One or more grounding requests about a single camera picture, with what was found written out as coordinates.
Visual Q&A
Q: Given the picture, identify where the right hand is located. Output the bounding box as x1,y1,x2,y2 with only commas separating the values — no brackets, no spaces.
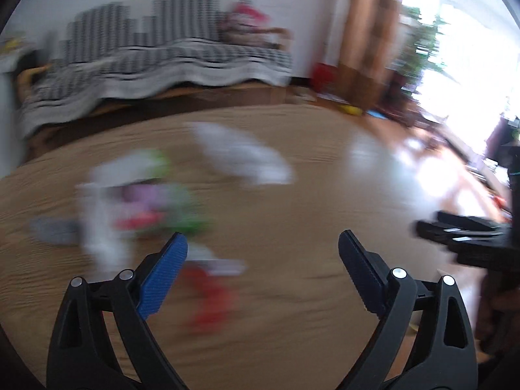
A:
475,271,519,357

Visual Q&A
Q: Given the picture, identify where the torn white cardboard box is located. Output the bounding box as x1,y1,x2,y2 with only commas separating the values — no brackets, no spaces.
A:
77,149,169,279

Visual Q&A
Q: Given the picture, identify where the yellow toy on floor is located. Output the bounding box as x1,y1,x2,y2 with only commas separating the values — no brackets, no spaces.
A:
339,104,364,116

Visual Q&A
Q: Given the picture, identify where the purple pink plush toy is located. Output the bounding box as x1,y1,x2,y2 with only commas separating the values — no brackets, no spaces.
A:
111,182,208,236

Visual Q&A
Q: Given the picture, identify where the round wooden table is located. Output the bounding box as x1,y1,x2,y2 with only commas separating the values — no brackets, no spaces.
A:
1,106,500,389

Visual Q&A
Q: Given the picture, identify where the green potted plant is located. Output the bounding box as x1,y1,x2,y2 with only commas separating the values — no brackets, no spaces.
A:
396,6,445,93

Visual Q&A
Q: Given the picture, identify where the crumpled clear plastic bag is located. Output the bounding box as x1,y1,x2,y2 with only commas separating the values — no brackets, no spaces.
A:
185,122,294,187

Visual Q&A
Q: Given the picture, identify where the brown curtain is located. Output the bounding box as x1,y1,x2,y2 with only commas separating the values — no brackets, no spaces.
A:
336,0,402,111

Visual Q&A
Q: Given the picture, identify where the striped black white sofa blanket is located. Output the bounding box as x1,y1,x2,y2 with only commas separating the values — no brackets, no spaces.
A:
18,0,293,137

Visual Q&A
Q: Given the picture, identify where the red container by wall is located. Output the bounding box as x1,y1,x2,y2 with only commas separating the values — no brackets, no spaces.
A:
310,62,338,93

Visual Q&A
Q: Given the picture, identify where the wooden sofa frame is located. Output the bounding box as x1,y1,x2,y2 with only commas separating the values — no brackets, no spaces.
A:
27,82,288,160

